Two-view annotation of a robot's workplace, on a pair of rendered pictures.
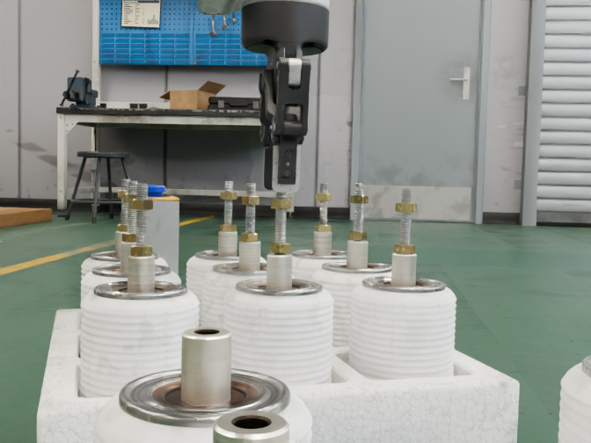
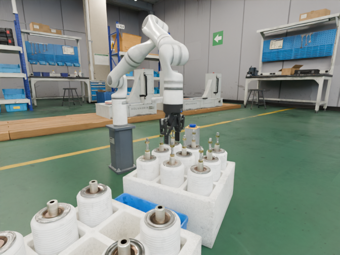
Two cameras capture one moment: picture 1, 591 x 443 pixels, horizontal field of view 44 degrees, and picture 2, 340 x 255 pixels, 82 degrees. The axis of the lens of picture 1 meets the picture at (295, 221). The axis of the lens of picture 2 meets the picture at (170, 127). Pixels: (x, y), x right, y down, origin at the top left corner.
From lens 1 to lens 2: 54 cm
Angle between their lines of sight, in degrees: 45
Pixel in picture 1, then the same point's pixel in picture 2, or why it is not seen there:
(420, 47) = not seen: outside the picture
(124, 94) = (268, 70)
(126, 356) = (138, 170)
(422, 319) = (195, 179)
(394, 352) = (189, 184)
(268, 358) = (162, 178)
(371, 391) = (176, 192)
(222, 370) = (92, 188)
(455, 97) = not seen: outside the picture
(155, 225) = (190, 134)
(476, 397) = (201, 202)
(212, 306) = not seen: hidden behind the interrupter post
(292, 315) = (166, 171)
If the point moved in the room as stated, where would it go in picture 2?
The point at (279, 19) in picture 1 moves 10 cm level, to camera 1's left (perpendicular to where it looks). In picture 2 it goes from (165, 108) to (147, 105)
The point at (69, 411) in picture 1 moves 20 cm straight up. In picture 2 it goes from (126, 178) to (124, 131)
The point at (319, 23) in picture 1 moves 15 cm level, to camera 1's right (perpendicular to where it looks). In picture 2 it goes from (174, 108) to (210, 112)
